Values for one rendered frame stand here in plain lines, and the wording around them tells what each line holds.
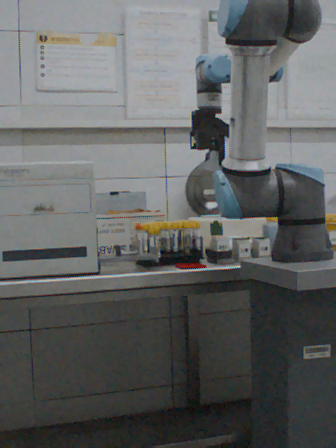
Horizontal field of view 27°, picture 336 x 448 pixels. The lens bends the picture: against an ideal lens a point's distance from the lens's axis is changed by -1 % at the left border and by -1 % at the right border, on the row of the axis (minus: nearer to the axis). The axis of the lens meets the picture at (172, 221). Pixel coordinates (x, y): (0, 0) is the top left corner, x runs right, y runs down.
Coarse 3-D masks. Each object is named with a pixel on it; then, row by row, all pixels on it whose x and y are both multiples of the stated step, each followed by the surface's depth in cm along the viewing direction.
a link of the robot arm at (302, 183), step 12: (276, 168) 166; (288, 168) 162; (300, 168) 161; (312, 168) 162; (288, 180) 161; (300, 180) 161; (312, 180) 162; (288, 192) 161; (300, 192) 161; (312, 192) 162; (324, 192) 165; (288, 204) 162; (300, 204) 162; (312, 204) 162; (324, 204) 165; (276, 216) 165; (288, 216) 163; (300, 216) 162; (312, 216) 162; (324, 216) 165
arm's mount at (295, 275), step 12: (252, 264) 165; (264, 264) 160; (276, 264) 159; (288, 264) 158; (300, 264) 157; (312, 264) 155; (324, 264) 154; (252, 276) 166; (264, 276) 159; (276, 276) 154; (288, 276) 148; (300, 276) 145; (312, 276) 146; (324, 276) 147; (300, 288) 145; (312, 288) 146
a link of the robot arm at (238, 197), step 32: (224, 0) 149; (256, 0) 145; (288, 0) 146; (224, 32) 148; (256, 32) 147; (288, 32) 150; (256, 64) 151; (256, 96) 153; (256, 128) 156; (224, 160) 163; (256, 160) 158; (224, 192) 159; (256, 192) 159
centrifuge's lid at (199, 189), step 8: (192, 176) 254; (200, 176) 255; (208, 176) 257; (192, 184) 255; (200, 184) 256; (208, 184) 257; (192, 192) 254; (200, 192) 256; (208, 192) 257; (192, 200) 254; (200, 200) 256; (208, 200) 257; (192, 208) 250; (200, 208) 254; (208, 208) 255; (216, 208) 256
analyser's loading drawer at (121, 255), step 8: (120, 248) 187; (136, 248) 189; (152, 248) 193; (104, 256) 190; (112, 256) 190; (120, 256) 187; (128, 256) 188; (136, 256) 188; (144, 256) 189; (152, 256) 190
